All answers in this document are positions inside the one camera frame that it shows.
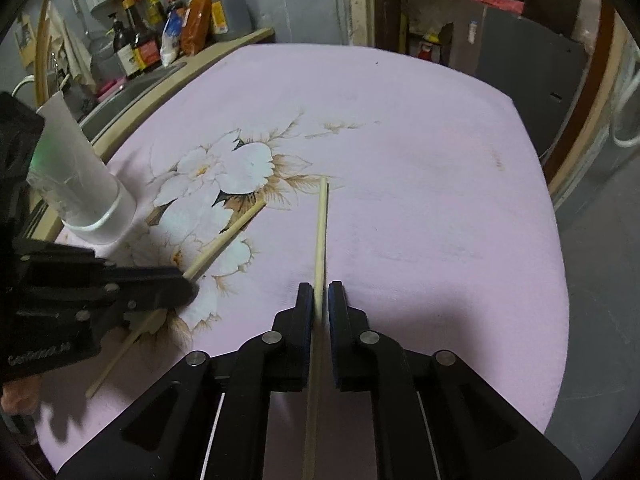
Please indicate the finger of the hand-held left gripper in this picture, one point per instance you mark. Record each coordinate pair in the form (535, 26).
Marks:
(112, 327)
(150, 285)

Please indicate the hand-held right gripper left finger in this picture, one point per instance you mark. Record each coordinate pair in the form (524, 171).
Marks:
(306, 310)

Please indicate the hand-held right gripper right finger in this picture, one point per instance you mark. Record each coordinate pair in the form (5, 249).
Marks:
(336, 310)

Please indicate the wooden chopstick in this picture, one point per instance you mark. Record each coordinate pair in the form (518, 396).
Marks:
(225, 239)
(321, 240)

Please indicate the white cup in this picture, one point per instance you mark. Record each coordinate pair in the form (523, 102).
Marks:
(80, 175)

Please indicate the person's left hand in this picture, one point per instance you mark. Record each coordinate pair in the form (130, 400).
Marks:
(20, 395)

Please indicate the pink floral tablecloth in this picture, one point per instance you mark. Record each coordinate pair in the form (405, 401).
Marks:
(400, 185)

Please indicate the metal sink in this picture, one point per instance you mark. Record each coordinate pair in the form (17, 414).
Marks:
(135, 87)

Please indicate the dark pump bottle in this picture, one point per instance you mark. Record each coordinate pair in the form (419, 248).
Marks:
(125, 50)

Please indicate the dark soy sauce bottle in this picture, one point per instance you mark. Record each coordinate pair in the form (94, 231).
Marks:
(145, 45)

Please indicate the hanging beige cloth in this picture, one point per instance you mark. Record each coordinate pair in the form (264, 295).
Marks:
(75, 55)

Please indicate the blue and white packet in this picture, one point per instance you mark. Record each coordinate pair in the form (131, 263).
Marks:
(171, 40)

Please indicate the bamboo hoop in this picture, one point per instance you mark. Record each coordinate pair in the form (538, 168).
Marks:
(44, 45)

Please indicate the orange-brown snack packet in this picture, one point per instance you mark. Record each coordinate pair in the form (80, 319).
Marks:
(196, 22)

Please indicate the yellow-cap sauce bottle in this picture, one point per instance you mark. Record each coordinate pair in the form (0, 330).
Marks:
(156, 12)

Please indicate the small red bottle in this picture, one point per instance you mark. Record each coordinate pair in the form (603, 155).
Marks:
(426, 50)

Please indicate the red-cap sauce bottle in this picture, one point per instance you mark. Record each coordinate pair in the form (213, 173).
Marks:
(174, 2)

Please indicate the pale wooden door frame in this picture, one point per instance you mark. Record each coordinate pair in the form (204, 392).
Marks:
(361, 5)

